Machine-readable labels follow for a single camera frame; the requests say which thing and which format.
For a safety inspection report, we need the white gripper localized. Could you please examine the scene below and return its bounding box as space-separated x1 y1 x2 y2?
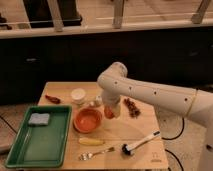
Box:
101 90 120 118

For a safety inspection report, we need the small red apple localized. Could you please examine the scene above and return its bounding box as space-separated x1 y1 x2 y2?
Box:
104 106 114 119

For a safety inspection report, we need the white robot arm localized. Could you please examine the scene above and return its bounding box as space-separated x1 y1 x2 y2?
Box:
97 62 213 171

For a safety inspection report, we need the white paper cup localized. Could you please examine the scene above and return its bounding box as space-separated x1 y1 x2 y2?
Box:
71 88 86 105

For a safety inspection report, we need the brown dried spice cluster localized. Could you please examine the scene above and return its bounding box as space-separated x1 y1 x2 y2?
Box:
123 98 141 118

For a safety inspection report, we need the white plastic bottle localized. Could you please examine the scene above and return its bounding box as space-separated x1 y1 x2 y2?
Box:
89 95 102 107

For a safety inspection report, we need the orange bowl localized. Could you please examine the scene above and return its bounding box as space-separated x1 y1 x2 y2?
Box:
73 108 102 133

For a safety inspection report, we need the white black dish brush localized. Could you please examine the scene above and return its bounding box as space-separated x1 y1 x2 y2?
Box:
122 131 160 155

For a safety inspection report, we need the silver metal fork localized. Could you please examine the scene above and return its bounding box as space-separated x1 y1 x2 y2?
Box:
79 147 115 161

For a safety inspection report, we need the blue grey sponge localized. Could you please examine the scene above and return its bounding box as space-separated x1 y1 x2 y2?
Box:
28 113 50 125

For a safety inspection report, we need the green plastic tray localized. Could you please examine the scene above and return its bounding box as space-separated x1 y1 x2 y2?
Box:
5 106 72 168

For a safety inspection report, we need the black power cable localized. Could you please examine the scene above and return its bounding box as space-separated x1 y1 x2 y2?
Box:
161 116 186 171

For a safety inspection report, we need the black cable at left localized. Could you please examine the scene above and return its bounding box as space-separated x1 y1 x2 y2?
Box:
0 114 18 134

